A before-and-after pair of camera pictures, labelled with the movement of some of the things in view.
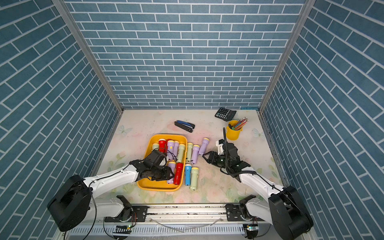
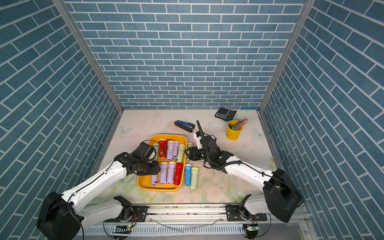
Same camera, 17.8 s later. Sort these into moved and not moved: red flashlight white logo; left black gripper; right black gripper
Moved: left black gripper; right black gripper
Not moved: red flashlight white logo
